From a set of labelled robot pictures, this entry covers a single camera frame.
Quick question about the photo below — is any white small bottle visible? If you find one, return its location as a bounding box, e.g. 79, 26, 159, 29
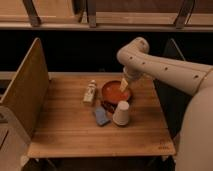
83, 80, 97, 104

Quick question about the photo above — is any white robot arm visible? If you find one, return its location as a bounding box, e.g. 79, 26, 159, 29
117, 37, 213, 171

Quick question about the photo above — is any orange round bowl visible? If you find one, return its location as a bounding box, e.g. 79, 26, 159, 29
101, 80, 133, 113

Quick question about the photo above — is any white paper cup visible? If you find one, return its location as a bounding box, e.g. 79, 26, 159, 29
113, 101, 129, 126

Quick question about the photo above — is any right dark side panel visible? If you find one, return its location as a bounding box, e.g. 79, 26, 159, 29
153, 38, 191, 138

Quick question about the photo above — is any left wooden side panel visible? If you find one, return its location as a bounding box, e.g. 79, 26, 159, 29
0, 38, 49, 142

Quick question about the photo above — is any blue sponge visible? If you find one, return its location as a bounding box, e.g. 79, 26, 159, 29
94, 106, 110, 126

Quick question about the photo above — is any wooden shelf with brackets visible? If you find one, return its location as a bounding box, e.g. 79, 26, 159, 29
0, 0, 213, 32

